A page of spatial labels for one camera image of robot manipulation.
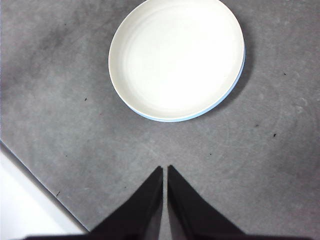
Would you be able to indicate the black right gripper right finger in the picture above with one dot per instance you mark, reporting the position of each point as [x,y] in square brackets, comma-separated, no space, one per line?
[190,215]

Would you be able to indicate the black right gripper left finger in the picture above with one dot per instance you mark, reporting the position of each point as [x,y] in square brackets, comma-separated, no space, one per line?
[140,215]

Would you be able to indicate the white round plate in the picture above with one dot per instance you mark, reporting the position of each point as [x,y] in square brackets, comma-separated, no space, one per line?
[175,57]

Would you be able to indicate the blue round plate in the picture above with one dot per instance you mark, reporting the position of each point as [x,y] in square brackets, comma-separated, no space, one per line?
[170,121]

